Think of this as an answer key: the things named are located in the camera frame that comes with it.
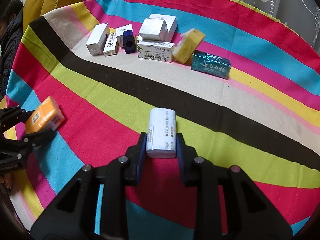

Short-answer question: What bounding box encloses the dark blue small box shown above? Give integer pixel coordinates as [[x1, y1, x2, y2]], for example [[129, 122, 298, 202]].
[[123, 30, 136, 54]]

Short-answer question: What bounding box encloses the teal toothpaste box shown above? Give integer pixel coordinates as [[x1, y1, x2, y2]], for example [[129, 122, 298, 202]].
[[191, 50, 231, 79]]

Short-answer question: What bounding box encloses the white square box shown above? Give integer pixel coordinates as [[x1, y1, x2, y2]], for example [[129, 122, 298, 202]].
[[139, 18, 168, 41]]

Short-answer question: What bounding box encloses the small white cube box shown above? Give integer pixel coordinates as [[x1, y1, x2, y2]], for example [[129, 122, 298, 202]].
[[116, 24, 133, 48]]

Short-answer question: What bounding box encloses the yellow sponge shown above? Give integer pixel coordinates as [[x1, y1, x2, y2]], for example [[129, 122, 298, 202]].
[[172, 28, 206, 64]]

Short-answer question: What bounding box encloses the large white box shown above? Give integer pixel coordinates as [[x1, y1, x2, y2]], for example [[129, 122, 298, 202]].
[[149, 14, 177, 42]]

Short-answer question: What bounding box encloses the white tissue pack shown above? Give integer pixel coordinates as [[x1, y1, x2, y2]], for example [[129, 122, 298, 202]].
[[146, 108, 176, 159]]

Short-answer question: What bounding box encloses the white yellow slim box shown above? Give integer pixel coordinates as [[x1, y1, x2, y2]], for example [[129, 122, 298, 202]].
[[103, 33, 119, 56]]

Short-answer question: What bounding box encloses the white green medicine box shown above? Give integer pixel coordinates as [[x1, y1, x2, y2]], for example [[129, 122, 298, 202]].
[[137, 40, 175, 62]]

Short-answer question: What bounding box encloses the orange tissue pack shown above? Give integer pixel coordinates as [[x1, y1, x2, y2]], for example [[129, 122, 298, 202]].
[[25, 96, 65, 134]]

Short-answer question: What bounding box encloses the colourful striped cloth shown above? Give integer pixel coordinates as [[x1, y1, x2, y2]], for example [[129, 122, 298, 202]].
[[7, 0, 319, 239]]

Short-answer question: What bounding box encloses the tall white box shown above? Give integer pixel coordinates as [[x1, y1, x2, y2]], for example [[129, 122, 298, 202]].
[[86, 23, 110, 56]]

